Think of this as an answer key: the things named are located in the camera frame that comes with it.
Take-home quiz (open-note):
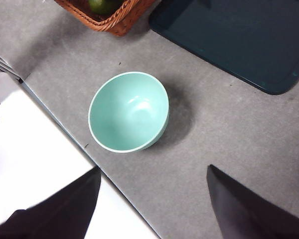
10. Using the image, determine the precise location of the teal ceramic bowl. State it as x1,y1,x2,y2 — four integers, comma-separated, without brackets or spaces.
88,71,170,153

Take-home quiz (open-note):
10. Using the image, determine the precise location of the grey ridged panel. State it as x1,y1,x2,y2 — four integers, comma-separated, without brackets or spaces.
0,46,23,83

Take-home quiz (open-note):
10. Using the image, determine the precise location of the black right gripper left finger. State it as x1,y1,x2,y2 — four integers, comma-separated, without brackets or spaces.
0,166,102,239

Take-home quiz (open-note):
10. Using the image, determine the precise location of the white rounded device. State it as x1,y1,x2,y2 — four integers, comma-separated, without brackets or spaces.
0,72,17,126

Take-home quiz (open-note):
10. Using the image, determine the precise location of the brown wicker basket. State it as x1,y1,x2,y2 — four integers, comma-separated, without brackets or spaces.
54,0,156,37

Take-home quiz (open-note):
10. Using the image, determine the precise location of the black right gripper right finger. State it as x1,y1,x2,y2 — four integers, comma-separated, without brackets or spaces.
206,164,299,239

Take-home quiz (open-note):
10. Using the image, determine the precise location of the black rectangular tray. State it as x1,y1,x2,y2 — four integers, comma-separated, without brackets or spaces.
149,0,299,95

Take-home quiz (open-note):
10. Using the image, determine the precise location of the green avocado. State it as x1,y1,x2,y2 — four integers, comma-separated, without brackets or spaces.
88,0,125,15

